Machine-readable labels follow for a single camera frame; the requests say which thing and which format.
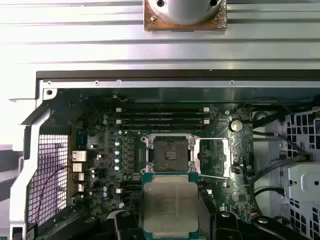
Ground thin metal locking lever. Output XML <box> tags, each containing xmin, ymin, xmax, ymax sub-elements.
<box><xmin>199</xmin><ymin>174</ymin><xmax>230</xmax><ymax>180</ymax></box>

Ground CPU socket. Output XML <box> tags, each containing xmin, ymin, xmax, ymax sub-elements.
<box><xmin>140</xmin><ymin>133</ymin><xmax>200</xmax><ymax>176</ymax></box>

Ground green motherboard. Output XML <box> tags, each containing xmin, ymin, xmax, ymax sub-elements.
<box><xmin>71</xmin><ymin>93</ymin><xmax>256</xmax><ymax>226</ymax></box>

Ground black PC case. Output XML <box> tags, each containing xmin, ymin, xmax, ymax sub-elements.
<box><xmin>8</xmin><ymin>69</ymin><xmax>320</xmax><ymax>240</ymax></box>

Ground square brown base plate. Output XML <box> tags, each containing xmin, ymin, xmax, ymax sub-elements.
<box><xmin>143</xmin><ymin>0</ymin><xmax>228</xmax><ymax>32</ymax></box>

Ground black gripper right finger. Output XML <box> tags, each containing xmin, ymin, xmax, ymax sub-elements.
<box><xmin>211</xmin><ymin>210</ymin><xmax>301</xmax><ymax>240</ymax></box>

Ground black cable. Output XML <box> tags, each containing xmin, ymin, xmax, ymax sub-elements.
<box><xmin>274</xmin><ymin>132</ymin><xmax>313</xmax><ymax>161</ymax></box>
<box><xmin>252</xmin><ymin>186</ymin><xmax>285</xmax><ymax>220</ymax></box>
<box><xmin>251</xmin><ymin>106</ymin><xmax>286</xmax><ymax>121</ymax></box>

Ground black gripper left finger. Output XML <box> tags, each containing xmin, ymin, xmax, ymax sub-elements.
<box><xmin>49</xmin><ymin>211</ymin><xmax>142</xmax><ymax>240</ymax></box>

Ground silver drive cage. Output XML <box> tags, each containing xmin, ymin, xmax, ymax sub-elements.
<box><xmin>282</xmin><ymin>106</ymin><xmax>320</xmax><ymax>240</ymax></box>

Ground silver green CPU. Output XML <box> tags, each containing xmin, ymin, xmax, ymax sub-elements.
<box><xmin>138</xmin><ymin>171</ymin><xmax>211</xmax><ymax>240</ymax></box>

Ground RAM slot with white clips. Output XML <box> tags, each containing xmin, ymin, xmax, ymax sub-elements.
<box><xmin>116</xmin><ymin>187</ymin><xmax>213</xmax><ymax>195</ymax></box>
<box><xmin>115</xmin><ymin>119</ymin><xmax>210</xmax><ymax>126</ymax></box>
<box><xmin>115</xmin><ymin>106</ymin><xmax>210</xmax><ymax>113</ymax></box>

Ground silver coin cell battery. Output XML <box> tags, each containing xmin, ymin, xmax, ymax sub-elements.
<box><xmin>229</xmin><ymin>119</ymin><xmax>243</xmax><ymax>133</ymax></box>

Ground grey cable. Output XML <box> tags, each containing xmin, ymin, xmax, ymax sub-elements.
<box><xmin>253</xmin><ymin>158</ymin><xmax>287</xmax><ymax>181</ymax></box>

